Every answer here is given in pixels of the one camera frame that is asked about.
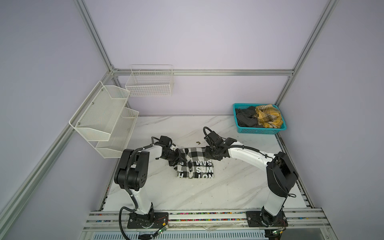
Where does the yellow plaid shirt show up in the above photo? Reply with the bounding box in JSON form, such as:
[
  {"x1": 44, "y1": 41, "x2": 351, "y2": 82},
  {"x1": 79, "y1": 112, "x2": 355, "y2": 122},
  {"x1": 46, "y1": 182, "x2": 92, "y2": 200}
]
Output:
[{"x1": 255, "y1": 104, "x2": 284, "y2": 129}]

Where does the aluminium frame back bar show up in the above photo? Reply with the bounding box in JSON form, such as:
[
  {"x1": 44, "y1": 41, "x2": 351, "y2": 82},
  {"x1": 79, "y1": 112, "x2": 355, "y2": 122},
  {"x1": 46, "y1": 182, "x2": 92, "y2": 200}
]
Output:
[{"x1": 113, "y1": 69, "x2": 295, "y2": 76}]

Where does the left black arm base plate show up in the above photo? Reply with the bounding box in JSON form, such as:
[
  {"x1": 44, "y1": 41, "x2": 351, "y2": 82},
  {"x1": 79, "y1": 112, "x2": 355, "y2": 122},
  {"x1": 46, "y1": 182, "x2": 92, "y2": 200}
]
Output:
[{"x1": 127, "y1": 212, "x2": 169, "y2": 229}]

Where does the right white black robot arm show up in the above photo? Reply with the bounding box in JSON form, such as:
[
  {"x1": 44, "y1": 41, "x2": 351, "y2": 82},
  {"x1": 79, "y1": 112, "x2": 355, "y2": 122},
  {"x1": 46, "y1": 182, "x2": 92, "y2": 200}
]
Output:
[{"x1": 203, "y1": 127, "x2": 298, "y2": 227}]

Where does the white mesh shelf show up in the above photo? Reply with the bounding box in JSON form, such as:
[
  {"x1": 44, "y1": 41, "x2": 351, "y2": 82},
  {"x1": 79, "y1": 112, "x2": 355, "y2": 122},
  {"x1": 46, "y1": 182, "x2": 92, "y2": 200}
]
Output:
[
  {"x1": 69, "y1": 82, "x2": 130, "y2": 142},
  {"x1": 96, "y1": 108, "x2": 139, "y2": 159}
]

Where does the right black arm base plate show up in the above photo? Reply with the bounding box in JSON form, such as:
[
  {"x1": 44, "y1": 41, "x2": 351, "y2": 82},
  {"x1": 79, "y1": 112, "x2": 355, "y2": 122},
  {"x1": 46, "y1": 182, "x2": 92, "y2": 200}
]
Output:
[{"x1": 246, "y1": 209, "x2": 288, "y2": 228}]

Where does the teal plastic basket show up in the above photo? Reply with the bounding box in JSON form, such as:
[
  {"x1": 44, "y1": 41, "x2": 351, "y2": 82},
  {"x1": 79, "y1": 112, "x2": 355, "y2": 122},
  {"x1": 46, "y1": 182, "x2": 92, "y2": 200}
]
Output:
[{"x1": 233, "y1": 103, "x2": 287, "y2": 135}]

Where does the white mesh lower shelf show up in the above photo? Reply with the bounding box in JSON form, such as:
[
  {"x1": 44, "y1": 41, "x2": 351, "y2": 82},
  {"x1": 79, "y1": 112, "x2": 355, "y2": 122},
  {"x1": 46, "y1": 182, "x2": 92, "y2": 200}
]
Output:
[{"x1": 96, "y1": 108, "x2": 139, "y2": 159}]

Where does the white wire basket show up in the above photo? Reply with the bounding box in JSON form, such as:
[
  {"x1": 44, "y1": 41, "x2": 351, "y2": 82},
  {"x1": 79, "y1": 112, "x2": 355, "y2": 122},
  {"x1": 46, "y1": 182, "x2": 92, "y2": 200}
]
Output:
[{"x1": 125, "y1": 65, "x2": 175, "y2": 97}]

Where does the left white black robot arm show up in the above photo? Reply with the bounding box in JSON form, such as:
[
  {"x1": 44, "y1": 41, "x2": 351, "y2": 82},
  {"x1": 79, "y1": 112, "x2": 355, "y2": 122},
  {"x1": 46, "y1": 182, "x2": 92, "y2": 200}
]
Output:
[{"x1": 114, "y1": 136, "x2": 190, "y2": 218}]

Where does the dark grey shirt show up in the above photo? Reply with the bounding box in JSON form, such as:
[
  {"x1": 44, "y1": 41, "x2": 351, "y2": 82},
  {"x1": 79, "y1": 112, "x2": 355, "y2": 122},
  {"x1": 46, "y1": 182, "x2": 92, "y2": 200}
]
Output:
[{"x1": 235, "y1": 106, "x2": 260, "y2": 128}]

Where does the black white checkered shirt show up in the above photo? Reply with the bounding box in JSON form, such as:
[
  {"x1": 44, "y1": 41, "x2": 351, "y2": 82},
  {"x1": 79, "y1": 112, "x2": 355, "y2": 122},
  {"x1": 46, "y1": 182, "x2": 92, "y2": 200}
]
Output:
[{"x1": 174, "y1": 148, "x2": 215, "y2": 179}]

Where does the white slotted cable duct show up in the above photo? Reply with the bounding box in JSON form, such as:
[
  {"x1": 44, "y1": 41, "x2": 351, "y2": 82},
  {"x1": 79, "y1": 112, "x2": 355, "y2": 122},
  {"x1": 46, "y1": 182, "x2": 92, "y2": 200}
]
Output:
[{"x1": 91, "y1": 230, "x2": 269, "y2": 240}]

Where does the white mesh upper shelf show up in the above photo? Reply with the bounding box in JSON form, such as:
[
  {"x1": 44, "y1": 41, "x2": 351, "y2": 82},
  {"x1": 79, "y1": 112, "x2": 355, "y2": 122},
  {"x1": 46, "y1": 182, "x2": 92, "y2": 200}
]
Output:
[{"x1": 69, "y1": 82, "x2": 130, "y2": 142}]

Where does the aluminium mounting rail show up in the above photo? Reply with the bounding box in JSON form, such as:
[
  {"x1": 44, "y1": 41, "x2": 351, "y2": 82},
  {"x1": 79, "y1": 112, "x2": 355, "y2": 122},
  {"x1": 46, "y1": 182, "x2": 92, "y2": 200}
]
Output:
[{"x1": 83, "y1": 208, "x2": 331, "y2": 232}]

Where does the left black corrugated cable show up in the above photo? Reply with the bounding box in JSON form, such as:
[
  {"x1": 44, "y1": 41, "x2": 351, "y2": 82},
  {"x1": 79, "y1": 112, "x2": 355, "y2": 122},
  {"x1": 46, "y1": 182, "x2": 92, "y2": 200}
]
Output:
[{"x1": 118, "y1": 136, "x2": 161, "y2": 240}]

